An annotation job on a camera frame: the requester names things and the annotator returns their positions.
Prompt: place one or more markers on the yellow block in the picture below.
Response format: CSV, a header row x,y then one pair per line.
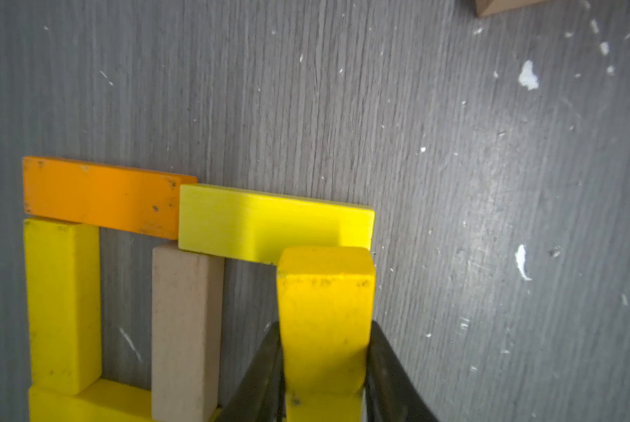
x,y
325,301
64,311
257,227
101,401

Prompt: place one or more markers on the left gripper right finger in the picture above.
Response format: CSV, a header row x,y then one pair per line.
x,y
389,392

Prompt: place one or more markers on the orange block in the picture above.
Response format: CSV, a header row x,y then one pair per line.
x,y
113,197

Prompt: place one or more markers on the yellow block top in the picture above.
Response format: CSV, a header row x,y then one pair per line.
x,y
64,311

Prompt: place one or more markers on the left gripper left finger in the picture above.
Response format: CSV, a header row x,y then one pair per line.
x,y
260,395

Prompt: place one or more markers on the natural wood block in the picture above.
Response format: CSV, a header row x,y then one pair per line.
x,y
187,311
485,8

